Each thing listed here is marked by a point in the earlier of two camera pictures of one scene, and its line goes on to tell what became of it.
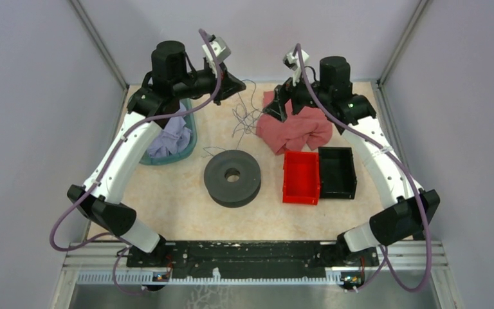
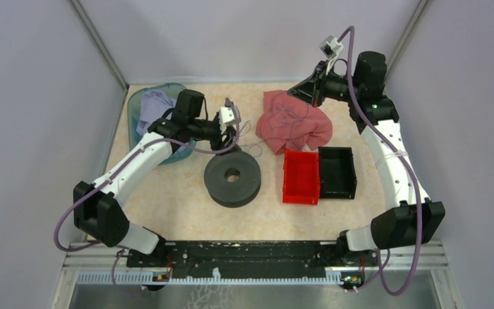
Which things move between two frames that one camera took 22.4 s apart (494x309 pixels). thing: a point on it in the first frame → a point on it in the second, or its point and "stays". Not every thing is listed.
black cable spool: [228, 194] stays
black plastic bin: [337, 177] stays
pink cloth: [309, 127] stays
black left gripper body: [204, 81] → [217, 143]
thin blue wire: [244, 116] → [249, 123]
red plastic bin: [301, 177] stays
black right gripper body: [300, 96] → [325, 84]
